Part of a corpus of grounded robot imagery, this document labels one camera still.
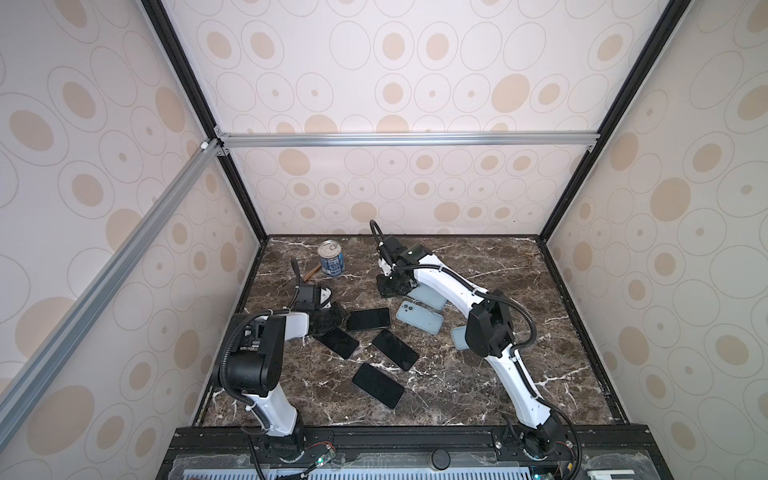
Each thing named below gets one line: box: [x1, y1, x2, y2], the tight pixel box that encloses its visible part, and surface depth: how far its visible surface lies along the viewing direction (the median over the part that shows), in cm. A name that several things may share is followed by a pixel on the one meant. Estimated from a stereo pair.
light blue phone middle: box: [396, 300, 444, 335], surface depth 99 cm
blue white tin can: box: [317, 240, 345, 277], surface depth 105 cm
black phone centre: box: [372, 329, 420, 371], surface depth 91 cm
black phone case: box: [347, 307, 391, 331], surface depth 100 cm
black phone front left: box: [352, 362, 405, 409], surface depth 85 cm
